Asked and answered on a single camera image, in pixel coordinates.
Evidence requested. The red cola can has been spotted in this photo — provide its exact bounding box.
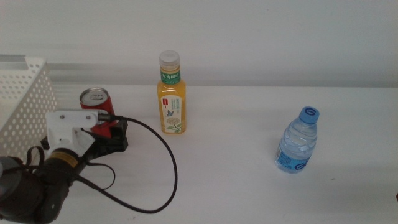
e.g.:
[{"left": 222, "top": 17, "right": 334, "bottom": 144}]
[{"left": 79, "top": 87, "right": 118, "bottom": 138}]

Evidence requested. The thin black cable loop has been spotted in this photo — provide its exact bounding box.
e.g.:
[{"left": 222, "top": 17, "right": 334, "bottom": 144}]
[
  {"left": 85, "top": 161, "right": 116, "bottom": 190},
  {"left": 25, "top": 146, "right": 46, "bottom": 170}
]

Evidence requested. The yellow juice bottle green label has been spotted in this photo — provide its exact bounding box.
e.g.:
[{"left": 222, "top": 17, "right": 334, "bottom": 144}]
[{"left": 156, "top": 50, "right": 187, "bottom": 135}]

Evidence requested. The white perforated plastic basket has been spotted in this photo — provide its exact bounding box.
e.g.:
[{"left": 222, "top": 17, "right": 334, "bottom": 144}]
[{"left": 0, "top": 57, "right": 58, "bottom": 162}]

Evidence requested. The clear water bottle blue cap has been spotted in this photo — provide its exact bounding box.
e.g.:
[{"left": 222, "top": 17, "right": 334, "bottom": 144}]
[{"left": 274, "top": 106, "right": 320, "bottom": 174}]

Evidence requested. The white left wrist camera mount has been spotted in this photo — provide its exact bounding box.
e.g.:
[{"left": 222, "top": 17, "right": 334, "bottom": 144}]
[{"left": 45, "top": 108, "right": 108, "bottom": 156}]

